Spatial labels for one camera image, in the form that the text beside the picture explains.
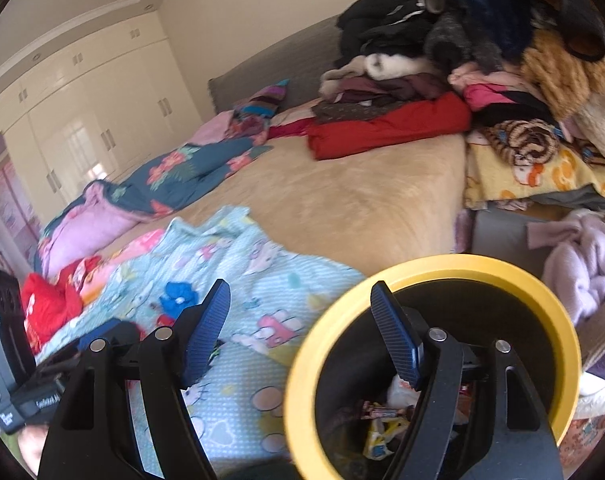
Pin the pink cartoon sheet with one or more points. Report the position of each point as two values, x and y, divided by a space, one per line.
127 255

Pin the beige bed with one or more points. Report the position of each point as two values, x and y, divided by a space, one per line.
357 200

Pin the pile of mixed clothes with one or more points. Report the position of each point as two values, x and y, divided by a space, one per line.
482 35

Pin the light blue cartoon blanket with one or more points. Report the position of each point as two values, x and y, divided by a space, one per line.
262 280

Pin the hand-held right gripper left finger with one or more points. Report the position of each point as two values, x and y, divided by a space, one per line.
205 340

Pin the yellow rimmed black bin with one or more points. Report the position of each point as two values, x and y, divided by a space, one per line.
482 270

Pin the red printed cloth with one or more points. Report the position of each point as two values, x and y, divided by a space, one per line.
47 300

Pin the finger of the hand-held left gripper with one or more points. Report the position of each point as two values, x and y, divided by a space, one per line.
127 337
100 332

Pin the yellow white snack wrapper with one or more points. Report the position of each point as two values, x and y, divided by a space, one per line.
382 440

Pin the striped pillow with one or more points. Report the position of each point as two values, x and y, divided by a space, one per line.
260 107

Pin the red folded garment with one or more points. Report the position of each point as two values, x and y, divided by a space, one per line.
382 127

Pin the grey padded headboard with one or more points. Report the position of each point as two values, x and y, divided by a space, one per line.
302 60

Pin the small red wrapper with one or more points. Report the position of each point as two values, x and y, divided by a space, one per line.
166 321

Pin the yellow cartoon blanket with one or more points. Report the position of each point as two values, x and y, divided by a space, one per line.
532 180

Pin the pink printed door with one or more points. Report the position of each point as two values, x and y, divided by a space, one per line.
7 200

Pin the blue crumpled plastic piece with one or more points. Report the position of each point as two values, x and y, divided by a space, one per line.
180 297

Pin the crimson cloth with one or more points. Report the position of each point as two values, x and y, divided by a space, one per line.
290 127

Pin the pink candy wrapper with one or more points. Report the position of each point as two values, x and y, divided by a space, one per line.
377 410

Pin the lilac fleece garment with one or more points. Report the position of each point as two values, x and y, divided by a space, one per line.
582 265

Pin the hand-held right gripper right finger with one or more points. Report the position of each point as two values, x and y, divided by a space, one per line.
395 340

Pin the person's left hand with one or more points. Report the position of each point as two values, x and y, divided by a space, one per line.
32 450

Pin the cream wardrobe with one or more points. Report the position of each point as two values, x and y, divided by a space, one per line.
82 125

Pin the teal floral quilt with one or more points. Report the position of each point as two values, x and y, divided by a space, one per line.
192 170

